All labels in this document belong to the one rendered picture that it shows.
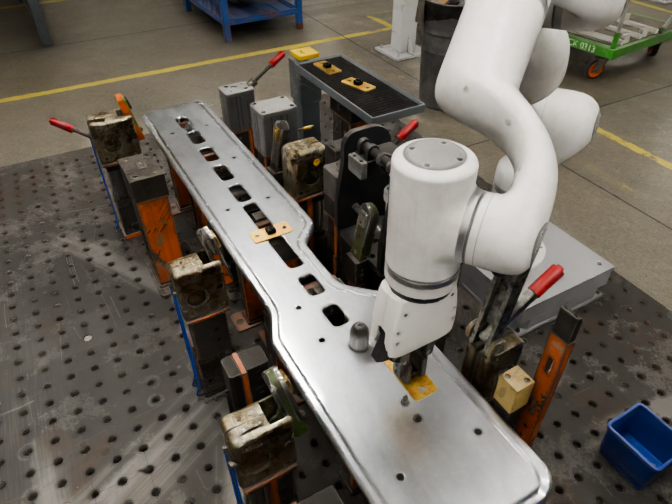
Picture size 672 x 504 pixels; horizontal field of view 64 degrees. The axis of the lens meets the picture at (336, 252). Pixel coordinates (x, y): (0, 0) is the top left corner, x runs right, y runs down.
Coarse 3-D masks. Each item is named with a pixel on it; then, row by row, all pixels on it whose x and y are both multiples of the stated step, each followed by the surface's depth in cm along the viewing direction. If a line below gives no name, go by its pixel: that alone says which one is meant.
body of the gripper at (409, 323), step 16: (384, 288) 61; (384, 304) 62; (400, 304) 60; (416, 304) 60; (432, 304) 62; (448, 304) 64; (384, 320) 63; (400, 320) 61; (416, 320) 62; (432, 320) 64; (448, 320) 66; (400, 336) 63; (416, 336) 64; (432, 336) 66; (400, 352) 65
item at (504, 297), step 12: (504, 276) 73; (516, 276) 70; (492, 288) 74; (504, 288) 74; (516, 288) 71; (492, 300) 76; (504, 300) 73; (516, 300) 73; (480, 312) 77; (492, 312) 77; (504, 312) 74; (480, 324) 78; (492, 324) 77; (504, 324) 76; (492, 336) 76
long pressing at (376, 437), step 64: (192, 192) 121; (256, 192) 120; (256, 256) 103; (320, 320) 90; (320, 384) 80; (384, 384) 80; (448, 384) 80; (384, 448) 72; (448, 448) 72; (512, 448) 72
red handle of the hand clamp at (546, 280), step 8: (552, 264) 79; (544, 272) 78; (552, 272) 78; (560, 272) 77; (536, 280) 78; (544, 280) 78; (552, 280) 78; (528, 288) 79; (536, 288) 78; (544, 288) 78; (520, 296) 79; (528, 296) 78; (536, 296) 78; (520, 304) 78; (528, 304) 78; (512, 312) 78; (520, 312) 78; (512, 320) 78; (488, 328) 79; (480, 336) 79; (488, 336) 78
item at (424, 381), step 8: (392, 368) 74; (416, 368) 72; (416, 376) 73; (424, 376) 73; (408, 384) 72; (416, 384) 72; (424, 384) 72; (432, 384) 72; (408, 392) 71; (416, 392) 71; (424, 392) 71; (432, 392) 71; (416, 400) 70
